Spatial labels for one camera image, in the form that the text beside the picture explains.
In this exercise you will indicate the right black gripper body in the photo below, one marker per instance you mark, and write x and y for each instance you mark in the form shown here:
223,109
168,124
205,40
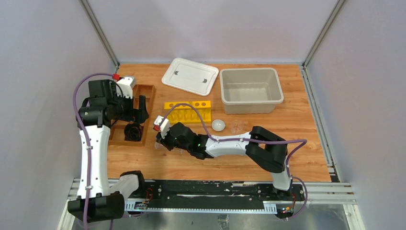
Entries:
168,141

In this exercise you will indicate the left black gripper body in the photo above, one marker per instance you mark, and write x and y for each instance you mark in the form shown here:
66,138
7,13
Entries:
136,110

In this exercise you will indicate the white porcelain dish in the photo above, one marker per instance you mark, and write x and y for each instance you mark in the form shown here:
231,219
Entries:
218,125

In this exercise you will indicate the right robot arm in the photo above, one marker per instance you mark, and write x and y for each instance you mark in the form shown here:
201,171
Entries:
266,149

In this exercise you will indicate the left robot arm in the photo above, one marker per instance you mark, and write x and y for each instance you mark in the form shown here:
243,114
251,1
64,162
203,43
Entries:
108,101

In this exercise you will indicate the clear well plate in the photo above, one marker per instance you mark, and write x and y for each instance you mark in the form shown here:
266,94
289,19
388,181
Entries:
159,146

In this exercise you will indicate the wooden compartment tray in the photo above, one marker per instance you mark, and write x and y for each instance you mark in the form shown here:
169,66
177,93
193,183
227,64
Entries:
131,133

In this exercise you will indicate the yellow test tube rack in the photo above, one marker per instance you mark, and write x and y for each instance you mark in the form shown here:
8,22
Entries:
187,115

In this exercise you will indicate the white plastic bin lid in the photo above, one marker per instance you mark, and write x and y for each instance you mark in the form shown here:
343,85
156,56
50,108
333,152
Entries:
190,76

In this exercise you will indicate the beige plastic bin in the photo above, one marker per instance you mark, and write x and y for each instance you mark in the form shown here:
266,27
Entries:
250,90

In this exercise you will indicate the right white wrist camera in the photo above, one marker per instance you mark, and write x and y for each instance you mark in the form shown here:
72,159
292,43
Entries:
161,125

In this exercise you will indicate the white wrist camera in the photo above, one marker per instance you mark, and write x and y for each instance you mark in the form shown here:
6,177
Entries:
125,86
161,125

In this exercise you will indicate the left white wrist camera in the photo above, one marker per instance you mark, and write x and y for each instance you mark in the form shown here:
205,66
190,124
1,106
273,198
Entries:
125,86

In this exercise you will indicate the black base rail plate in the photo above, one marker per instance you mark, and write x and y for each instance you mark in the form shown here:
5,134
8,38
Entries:
215,196

